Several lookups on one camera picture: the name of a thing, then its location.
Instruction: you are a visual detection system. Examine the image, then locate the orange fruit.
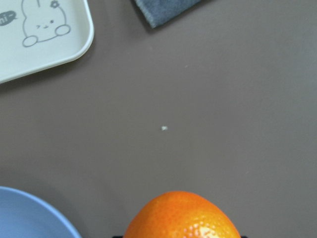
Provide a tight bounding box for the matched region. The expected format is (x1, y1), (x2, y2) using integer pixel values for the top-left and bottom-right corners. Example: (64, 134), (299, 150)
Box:
(123, 191), (241, 238)

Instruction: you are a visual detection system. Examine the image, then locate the blue plate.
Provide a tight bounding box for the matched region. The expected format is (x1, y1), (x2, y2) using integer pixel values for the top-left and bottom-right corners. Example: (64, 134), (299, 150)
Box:
(0, 186), (81, 238)

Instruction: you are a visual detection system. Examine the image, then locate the cream serving tray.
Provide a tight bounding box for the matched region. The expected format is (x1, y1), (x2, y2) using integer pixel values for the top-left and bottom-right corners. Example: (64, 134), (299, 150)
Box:
(0, 0), (94, 83)

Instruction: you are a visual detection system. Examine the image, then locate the grey folded cloth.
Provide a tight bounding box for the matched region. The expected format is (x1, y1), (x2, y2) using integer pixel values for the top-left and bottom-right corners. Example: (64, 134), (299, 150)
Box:
(134, 0), (201, 28)

